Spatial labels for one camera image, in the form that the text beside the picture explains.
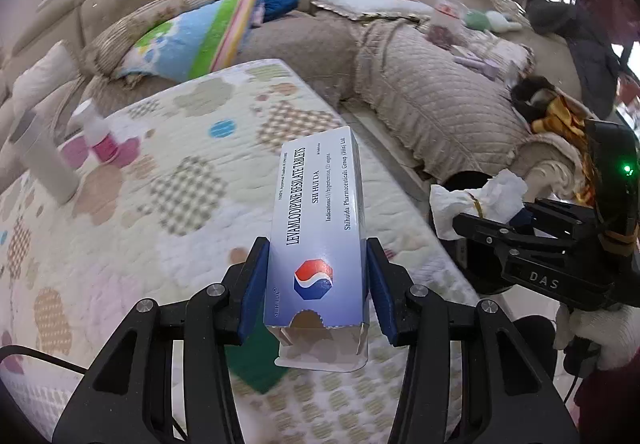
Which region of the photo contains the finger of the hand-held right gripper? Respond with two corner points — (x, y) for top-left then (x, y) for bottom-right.
(452, 211), (601, 257)
(522, 198), (599, 236)

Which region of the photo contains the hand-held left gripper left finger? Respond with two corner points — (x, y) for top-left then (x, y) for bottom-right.
(50, 237), (271, 444)

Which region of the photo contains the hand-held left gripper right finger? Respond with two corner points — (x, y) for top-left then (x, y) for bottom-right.
(366, 237), (581, 444)

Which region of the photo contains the white tissue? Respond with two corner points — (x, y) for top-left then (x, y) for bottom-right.
(429, 169), (526, 241)

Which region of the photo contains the black round trash bin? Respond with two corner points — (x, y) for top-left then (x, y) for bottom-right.
(442, 170), (516, 296)

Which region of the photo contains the blue and white medicine box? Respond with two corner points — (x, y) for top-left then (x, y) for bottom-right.
(263, 125), (371, 371)

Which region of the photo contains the person's right hand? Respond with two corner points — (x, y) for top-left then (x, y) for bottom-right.
(554, 307), (640, 372)

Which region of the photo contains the green scouring sponge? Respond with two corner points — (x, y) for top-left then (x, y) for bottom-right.
(225, 329), (293, 396)

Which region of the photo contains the brown and yellow cloth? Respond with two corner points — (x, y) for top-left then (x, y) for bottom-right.
(510, 77), (598, 205)

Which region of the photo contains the person's maroon clothing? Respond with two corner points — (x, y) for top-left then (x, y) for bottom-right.
(575, 364), (640, 444)

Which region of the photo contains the large grey quilted sofa cover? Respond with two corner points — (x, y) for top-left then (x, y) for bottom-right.
(352, 17), (531, 180)

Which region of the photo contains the patchwork quilted table cover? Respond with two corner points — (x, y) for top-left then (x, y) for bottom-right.
(0, 58), (481, 444)

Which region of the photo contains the dark jacket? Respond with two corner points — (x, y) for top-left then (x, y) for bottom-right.
(527, 0), (621, 120)

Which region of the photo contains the white plush toy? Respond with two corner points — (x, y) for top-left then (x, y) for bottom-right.
(487, 12), (523, 32)

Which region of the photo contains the clear bag of red sweets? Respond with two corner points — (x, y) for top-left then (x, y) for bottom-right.
(430, 0), (473, 48)

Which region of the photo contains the white bottle with pink label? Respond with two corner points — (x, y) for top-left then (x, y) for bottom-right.
(70, 99), (121, 164)

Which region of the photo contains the green plush toy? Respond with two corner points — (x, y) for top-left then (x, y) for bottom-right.
(462, 10), (493, 30)

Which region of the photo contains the white cylindrical bottle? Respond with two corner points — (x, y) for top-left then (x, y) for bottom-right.
(5, 107), (81, 205)

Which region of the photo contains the small grey quilted sofa cover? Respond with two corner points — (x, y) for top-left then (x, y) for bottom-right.
(245, 9), (366, 105)

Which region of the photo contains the colourful striped pillow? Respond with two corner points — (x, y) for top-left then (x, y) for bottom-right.
(117, 0), (266, 82)

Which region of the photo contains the white cushion with gold trim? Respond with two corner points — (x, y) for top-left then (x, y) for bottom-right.
(311, 0), (435, 22)

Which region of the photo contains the floral striped bolster pillow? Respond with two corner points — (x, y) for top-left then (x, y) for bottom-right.
(80, 0), (223, 75)

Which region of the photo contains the white pillow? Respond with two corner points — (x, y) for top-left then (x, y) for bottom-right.
(12, 40), (83, 115)

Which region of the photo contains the black cable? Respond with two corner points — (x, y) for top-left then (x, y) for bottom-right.
(565, 334), (601, 405)
(0, 345), (101, 375)

